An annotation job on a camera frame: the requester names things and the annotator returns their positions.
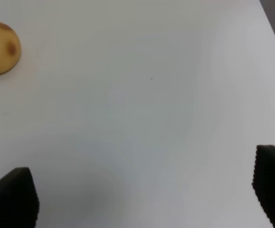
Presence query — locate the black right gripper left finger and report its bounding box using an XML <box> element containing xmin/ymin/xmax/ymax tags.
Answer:
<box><xmin>0</xmin><ymin>167</ymin><xmax>39</xmax><ymax>228</ymax></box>

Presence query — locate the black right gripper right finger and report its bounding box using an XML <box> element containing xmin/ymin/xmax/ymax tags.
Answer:
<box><xmin>252</xmin><ymin>145</ymin><xmax>275</xmax><ymax>228</ymax></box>

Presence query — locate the yellow peach fruit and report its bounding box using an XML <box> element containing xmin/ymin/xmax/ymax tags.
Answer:
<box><xmin>0</xmin><ymin>22</ymin><xmax>21</xmax><ymax>75</ymax></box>

